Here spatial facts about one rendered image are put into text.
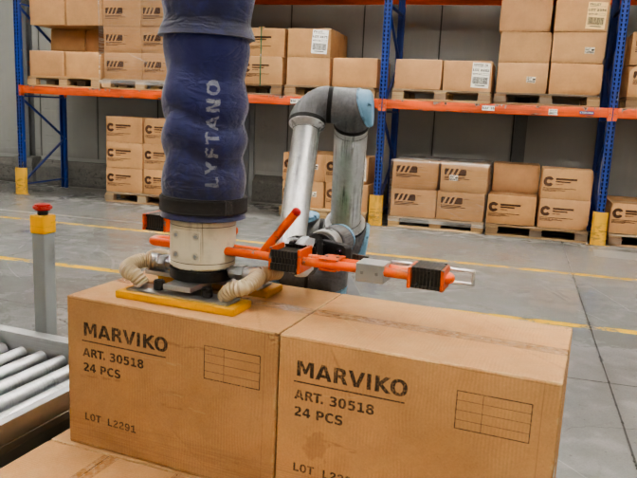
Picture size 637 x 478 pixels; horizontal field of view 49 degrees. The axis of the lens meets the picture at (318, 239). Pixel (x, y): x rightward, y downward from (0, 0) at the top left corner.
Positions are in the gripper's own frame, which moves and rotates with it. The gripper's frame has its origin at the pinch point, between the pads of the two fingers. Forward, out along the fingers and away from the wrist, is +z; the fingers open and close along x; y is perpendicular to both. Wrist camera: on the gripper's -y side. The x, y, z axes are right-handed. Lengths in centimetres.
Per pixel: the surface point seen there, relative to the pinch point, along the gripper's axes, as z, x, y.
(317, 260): 2.5, 0.8, -5.5
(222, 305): 12.8, -11.0, 14.5
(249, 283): 9.4, -5.4, 9.0
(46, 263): -48, -24, 125
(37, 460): 30, -53, 57
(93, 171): -773, -64, 697
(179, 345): 19.1, -20.4, 22.3
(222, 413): 19.1, -35.3, 10.3
